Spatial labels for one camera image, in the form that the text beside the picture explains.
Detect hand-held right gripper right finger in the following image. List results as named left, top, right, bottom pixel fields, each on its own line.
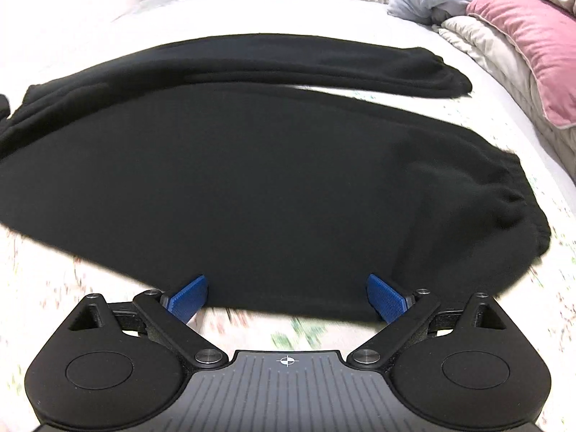
left=351, top=274, right=510, bottom=366

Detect grey quilt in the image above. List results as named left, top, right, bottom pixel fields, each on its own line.
left=434, top=15, right=576, bottom=167

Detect floral bed sheet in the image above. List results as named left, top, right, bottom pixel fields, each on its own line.
left=0, top=31, right=576, bottom=432

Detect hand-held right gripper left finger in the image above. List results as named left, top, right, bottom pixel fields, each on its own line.
left=67, top=274, right=226, bottom=366

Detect black pants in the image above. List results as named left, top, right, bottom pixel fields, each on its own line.
left=0, top=33, right=552, bottom=325

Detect pink pillow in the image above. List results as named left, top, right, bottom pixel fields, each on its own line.
left=465, top=0, right=576, bottom=127

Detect grey bed cover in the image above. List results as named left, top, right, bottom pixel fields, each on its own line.
left=0, top=0, right=451, bottom=77

